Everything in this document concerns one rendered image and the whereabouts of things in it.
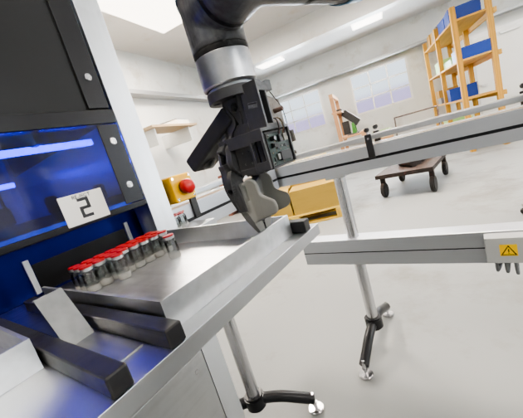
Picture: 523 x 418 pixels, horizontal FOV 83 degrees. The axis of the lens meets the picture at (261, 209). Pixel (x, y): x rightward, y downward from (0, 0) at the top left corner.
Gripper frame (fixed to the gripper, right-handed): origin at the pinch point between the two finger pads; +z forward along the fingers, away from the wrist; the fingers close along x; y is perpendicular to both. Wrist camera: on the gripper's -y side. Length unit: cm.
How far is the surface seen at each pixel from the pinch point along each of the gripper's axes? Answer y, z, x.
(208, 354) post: -36, 37, 8
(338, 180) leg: -21, 10, 86
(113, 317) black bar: -6.2, 1.7, -21.6
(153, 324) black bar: 1.4, 1.6, -21.5
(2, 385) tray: -10.0, 2.9, -31.2
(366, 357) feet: -20, 84, 68
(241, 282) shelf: 2.6, 3.6, -9.9
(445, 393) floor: 8, 91, 66
